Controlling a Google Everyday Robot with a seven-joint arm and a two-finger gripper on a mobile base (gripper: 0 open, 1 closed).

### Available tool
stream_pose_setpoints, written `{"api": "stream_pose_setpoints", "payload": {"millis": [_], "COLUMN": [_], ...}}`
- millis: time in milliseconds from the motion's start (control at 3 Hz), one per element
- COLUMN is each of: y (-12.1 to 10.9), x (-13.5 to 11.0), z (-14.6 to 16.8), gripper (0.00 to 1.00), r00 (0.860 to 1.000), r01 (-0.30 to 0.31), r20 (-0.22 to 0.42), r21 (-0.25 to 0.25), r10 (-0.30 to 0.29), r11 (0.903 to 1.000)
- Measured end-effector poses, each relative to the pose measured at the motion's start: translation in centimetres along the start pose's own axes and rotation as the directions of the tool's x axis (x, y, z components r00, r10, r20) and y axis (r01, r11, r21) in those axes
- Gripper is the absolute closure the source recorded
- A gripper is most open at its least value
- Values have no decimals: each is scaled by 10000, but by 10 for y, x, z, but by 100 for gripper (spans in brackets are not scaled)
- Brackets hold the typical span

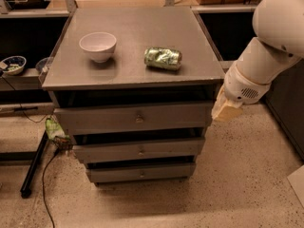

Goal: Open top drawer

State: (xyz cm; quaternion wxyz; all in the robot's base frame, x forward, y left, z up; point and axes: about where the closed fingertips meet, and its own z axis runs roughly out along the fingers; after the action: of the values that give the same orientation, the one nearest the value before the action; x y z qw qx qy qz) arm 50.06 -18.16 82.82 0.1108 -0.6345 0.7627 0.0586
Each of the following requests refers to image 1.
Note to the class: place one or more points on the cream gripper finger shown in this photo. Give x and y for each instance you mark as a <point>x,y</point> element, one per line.
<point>224,109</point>

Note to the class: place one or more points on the white ceramic bowl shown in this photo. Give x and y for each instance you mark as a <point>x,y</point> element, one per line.
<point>98,46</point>

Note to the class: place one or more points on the grey middle drawer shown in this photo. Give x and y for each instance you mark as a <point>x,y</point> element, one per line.
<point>130,151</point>

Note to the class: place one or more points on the grey bottom drawer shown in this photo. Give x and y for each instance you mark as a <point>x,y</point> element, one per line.
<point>138,173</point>

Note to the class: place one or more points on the grey top drawer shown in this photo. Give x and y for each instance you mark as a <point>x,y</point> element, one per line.
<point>133,117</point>

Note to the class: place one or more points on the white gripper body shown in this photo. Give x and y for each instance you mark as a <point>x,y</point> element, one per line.
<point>241,86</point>

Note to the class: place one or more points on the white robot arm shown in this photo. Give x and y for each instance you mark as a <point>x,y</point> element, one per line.
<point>277,46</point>

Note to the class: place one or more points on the grey drawer cabinet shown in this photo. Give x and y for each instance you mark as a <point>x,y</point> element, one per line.
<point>124,79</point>

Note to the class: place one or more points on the green snack bag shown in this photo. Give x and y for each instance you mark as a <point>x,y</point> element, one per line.
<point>57,135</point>

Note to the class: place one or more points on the grey drawer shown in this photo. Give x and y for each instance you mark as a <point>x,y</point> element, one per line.
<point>130,151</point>
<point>133,117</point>
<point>138,173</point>

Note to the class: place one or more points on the blue patterned bowl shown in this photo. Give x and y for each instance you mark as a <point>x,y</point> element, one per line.
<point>13,65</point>

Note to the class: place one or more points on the small grey bowl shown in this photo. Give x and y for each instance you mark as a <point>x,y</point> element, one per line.
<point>43,65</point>

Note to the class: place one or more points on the black metal bar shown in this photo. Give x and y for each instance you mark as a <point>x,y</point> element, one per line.
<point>25,190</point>

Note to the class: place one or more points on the crushed green soda can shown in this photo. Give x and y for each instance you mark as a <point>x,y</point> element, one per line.
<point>163,58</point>

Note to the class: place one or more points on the grey wooden rail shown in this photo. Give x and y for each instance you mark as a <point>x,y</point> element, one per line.
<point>226,64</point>

